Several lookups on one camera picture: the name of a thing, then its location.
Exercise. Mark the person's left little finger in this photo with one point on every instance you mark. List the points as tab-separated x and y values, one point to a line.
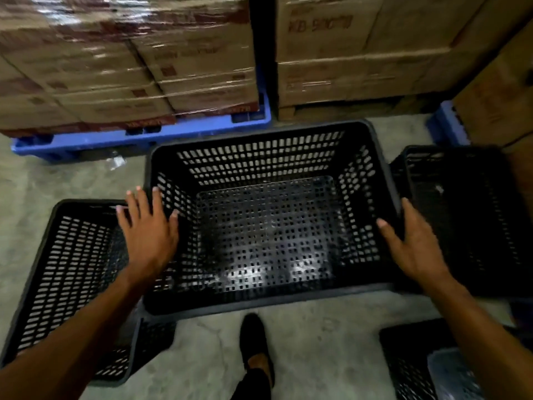
123	220

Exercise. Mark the wooden pallet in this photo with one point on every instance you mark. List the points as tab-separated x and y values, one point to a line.
341	110

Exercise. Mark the person's left hand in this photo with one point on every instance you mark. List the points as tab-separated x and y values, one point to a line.
148	241

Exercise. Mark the wide brown cardboard box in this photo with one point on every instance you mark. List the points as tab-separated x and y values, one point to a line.
358	79

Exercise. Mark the plastic-wrapped stack of cardboard boxes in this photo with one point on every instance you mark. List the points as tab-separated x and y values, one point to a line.
125	62

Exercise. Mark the person's left middle finger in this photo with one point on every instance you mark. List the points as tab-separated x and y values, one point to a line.
142	202

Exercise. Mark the large black perforated plastic crate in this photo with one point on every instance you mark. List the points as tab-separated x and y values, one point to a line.
266	229

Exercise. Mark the person's black shoe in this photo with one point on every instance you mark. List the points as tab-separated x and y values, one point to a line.
252	337

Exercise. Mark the long blue plastic pallet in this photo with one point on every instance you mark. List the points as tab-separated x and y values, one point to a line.
125	139

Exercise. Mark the tall brown cardboard box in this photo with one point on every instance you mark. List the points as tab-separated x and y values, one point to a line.
495	99

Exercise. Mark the plain brown cardboard box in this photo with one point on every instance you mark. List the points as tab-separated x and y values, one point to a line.
424	20

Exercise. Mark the printed brown cardboard box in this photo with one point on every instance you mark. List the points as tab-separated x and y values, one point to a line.
324	29

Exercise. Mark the person's left thumb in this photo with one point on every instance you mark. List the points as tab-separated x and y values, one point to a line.
173	222

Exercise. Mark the person's right forearm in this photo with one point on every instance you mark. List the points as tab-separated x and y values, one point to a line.
483	337

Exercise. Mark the person's left forearm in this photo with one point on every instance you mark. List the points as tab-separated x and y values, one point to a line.
70	341

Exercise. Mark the person's right hand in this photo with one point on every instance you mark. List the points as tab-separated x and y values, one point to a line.
418	247

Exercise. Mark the clear plastic bag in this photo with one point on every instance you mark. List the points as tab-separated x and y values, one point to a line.
452	377

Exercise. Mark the person's black trouser leg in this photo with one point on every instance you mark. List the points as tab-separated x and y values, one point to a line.
250	387

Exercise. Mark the person's right thumb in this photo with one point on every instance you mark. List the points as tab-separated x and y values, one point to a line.
388	232

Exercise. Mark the clear plastic wrap scrap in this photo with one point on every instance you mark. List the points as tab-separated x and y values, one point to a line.
115	161

